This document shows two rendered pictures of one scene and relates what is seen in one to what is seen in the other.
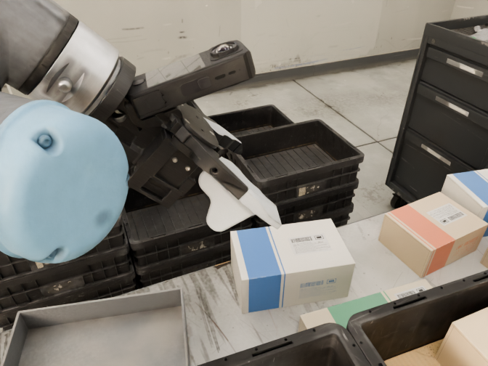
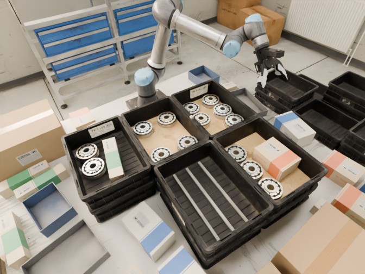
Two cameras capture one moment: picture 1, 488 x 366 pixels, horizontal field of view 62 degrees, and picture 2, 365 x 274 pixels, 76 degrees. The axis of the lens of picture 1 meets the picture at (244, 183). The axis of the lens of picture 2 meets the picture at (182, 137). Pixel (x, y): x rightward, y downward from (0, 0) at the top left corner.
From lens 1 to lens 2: 103 cm
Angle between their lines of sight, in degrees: 59
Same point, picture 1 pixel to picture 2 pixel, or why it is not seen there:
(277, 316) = not seen: hidden behind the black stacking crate
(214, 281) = not seen: hidden behind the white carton
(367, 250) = (320, 155)
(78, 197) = (230, 50)
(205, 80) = (270, 53)
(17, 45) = (252, 34)
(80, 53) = (258, 39)
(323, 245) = (300, 131)
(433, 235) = (332, 163)
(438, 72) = not seen: outside the picture
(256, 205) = (262, 79)
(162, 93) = (265, 51)
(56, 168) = (228, 47)
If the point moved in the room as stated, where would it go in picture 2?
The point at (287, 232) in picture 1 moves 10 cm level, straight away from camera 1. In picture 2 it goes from (300, 122) to (318, 121)
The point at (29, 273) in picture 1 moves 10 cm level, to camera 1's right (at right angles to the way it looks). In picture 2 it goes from (266, 94) to (271, 101)
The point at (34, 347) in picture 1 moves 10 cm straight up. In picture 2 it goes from (240, 95) to (243, 83)
